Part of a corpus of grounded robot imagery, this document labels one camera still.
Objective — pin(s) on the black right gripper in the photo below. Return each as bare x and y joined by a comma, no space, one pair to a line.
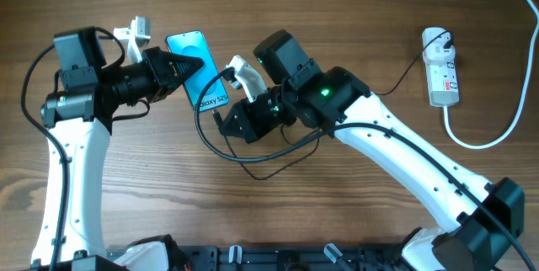
254,128

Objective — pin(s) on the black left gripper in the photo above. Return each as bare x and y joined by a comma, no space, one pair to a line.
158,63

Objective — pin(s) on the Galaxy smartphone with teal screen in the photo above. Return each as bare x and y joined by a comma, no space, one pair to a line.
193,44

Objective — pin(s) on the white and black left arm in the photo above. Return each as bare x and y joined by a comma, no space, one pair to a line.
77,120

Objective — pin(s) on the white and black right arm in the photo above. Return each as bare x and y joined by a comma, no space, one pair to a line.
476,221

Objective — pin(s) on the white power strip socket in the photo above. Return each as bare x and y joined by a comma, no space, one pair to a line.
442,81

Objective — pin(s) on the white USB charger adapter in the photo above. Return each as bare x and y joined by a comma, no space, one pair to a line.
439,51

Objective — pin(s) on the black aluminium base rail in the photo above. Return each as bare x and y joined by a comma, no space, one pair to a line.
367,257

